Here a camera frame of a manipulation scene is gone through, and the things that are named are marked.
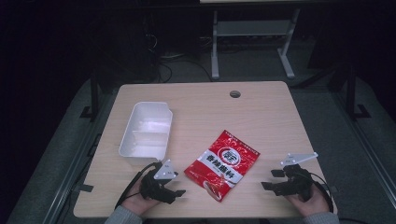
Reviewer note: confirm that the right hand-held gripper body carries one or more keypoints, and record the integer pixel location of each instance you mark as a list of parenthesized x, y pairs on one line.
[(295, 183)]

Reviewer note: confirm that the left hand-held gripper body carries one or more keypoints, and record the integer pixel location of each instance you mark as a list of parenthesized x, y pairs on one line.
[(155, 188)]

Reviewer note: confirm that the person's left hand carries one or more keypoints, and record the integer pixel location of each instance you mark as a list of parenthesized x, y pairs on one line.
[(137, 202)]

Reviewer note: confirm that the person's right hand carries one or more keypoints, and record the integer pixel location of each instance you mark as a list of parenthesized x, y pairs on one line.
[(311, 203)]

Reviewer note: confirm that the red seasoning packet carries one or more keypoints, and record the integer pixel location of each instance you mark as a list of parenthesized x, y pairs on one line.
[(222, 165)]

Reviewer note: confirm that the white plastic bin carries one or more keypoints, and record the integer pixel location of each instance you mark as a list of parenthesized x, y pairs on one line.
[(146, 133)]

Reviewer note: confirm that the black metal stand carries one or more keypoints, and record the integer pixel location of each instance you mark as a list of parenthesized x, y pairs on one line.
[(94, 99), (351, 93)]

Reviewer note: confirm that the grey table edge bracket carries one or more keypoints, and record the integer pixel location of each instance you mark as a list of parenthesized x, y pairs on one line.
[(83, 188)]

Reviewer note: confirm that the white metal desk frame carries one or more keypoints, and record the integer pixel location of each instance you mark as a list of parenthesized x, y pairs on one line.
[(253, 28)]

